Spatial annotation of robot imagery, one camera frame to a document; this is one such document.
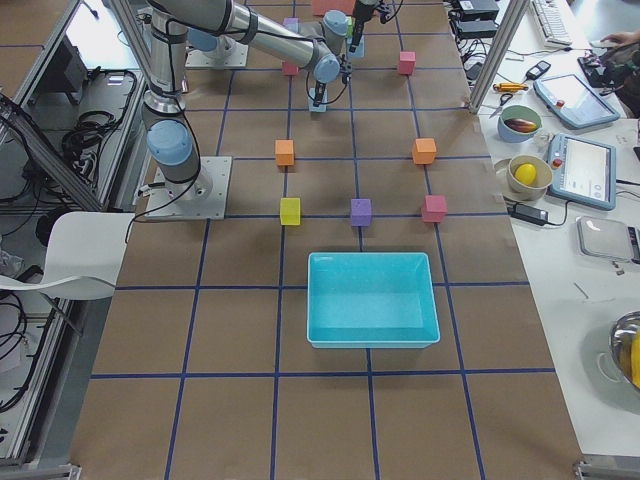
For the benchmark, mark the purple block near teal tray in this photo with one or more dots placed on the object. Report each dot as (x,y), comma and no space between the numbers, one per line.
(361,212)

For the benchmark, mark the purple block near pink tray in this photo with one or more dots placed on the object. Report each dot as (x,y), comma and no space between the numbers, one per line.
(291,23)

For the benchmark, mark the black power adapter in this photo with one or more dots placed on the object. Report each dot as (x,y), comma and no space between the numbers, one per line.
(529,214)

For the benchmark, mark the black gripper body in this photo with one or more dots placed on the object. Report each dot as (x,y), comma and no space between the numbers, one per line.
(361,15)
(320,86)

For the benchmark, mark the light blue block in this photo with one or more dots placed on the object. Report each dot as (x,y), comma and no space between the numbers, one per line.
(313,108)
(359,51)

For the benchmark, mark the teal plastic tray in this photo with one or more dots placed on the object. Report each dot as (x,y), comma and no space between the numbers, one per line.
(371,300)

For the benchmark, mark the yellow-handled tool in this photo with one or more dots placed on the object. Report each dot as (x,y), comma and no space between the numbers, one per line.
(509,87)

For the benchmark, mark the yellow block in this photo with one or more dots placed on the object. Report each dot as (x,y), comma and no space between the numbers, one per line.
(290,211)

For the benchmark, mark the teach pendant upper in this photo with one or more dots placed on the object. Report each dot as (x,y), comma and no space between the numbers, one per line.
(573,101)

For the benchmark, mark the beige bowl with lemon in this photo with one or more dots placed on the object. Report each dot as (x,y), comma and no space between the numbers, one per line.
(528,178)

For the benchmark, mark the pink block left front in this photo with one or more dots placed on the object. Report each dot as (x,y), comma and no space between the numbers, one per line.
(406,63)

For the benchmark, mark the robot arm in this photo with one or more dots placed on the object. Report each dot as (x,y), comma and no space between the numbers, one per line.
(339,20)
(220,30)

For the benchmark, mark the pink block left back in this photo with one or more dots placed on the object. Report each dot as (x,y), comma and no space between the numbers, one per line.
(289,69)

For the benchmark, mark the grey scale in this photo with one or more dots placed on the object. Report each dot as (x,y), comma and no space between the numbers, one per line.
(609,239)

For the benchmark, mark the white chair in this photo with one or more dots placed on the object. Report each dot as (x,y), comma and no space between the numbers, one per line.
(83,258)

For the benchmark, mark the orange block front row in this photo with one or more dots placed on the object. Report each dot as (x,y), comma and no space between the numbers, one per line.
(424,151)

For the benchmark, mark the aluminium frame post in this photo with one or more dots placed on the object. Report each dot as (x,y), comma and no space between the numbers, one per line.
(505,32)

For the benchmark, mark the orange block back row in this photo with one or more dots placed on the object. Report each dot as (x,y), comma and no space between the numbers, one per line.
(284,152)

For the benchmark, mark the teach pendant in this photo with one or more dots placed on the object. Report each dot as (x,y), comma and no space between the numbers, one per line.
(583,171)
(573,101)

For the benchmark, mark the pink plastic tray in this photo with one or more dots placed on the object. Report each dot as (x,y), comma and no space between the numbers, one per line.
(321,7)

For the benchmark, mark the teach pendant lower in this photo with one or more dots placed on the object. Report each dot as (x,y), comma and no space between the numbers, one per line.
(583,171)

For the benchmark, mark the orange block row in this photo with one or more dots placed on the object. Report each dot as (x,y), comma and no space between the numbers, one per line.
(424,151)
(284,152)

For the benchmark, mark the scissors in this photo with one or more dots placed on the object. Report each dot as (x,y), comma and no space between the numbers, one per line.
(503,100)

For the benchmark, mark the steel bowl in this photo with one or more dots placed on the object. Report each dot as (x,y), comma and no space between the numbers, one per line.
(620,363)

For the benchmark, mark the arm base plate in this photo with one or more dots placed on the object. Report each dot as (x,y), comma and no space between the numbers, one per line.
(205,199)
(219,59)

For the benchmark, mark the blue bowl with fruit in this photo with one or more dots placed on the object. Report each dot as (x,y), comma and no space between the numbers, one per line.
(518,123)

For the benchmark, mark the pink block right front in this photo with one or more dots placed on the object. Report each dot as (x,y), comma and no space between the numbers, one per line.
(434,208)

